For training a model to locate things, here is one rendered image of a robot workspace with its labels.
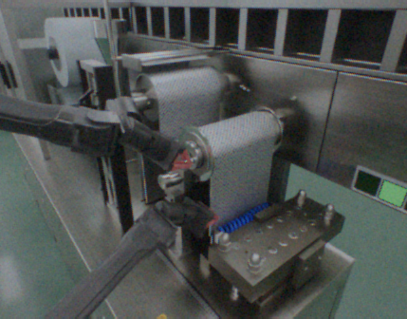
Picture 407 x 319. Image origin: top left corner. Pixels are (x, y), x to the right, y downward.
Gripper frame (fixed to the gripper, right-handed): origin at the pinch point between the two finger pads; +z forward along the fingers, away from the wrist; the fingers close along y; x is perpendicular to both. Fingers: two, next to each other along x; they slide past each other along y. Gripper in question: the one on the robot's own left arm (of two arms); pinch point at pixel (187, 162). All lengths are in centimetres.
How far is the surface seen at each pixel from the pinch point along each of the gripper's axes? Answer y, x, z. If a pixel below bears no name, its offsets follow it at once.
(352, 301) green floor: 17, -26, 163
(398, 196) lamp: 35, 19, 32
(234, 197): 4.3, -2.1, 19.1
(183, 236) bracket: -3.7, -20.3, 18.1
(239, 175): 4.3, 4.1, 15.5
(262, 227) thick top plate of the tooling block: 12.0, -5.4, 27.1
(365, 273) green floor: 13, -9, 184
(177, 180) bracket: -3.9, -5.6, 4.2
